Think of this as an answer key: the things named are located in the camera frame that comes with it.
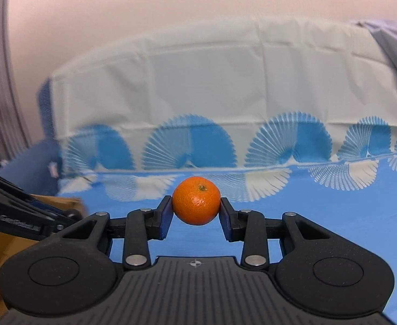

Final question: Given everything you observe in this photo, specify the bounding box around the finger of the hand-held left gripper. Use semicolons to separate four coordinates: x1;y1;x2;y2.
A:
0;166;81;223

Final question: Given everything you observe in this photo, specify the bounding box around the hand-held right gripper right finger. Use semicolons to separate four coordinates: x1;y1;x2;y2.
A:
219;197;348;267

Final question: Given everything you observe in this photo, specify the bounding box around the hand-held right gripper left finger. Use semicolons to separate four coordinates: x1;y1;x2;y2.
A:
41;196;174;268

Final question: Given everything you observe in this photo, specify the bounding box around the small orange mandarin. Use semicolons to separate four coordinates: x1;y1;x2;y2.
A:
172;175;221;226

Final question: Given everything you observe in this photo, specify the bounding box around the blue fabric sofa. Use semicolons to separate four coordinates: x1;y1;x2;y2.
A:
0;74;64;197

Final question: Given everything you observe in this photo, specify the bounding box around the blue white fan-print sheet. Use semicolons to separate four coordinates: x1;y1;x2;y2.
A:
38;17;397;325

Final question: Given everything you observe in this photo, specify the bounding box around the grey curtain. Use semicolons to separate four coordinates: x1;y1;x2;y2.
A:
0;0;33;164

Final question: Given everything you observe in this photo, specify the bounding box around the light grey cloth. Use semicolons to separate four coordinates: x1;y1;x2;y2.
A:
352;18;397;122

